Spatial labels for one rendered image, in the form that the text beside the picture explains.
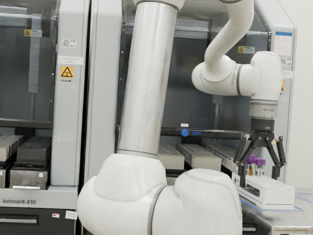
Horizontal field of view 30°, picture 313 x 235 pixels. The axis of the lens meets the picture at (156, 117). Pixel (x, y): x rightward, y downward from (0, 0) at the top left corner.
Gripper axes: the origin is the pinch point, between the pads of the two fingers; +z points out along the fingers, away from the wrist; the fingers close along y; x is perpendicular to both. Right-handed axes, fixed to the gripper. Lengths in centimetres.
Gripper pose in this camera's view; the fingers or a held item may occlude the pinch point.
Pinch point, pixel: (258, 181)
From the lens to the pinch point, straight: 192.4
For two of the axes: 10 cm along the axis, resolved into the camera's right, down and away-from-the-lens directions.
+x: -2.0, -0.7, 9.8
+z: -0.6, 10.0, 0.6
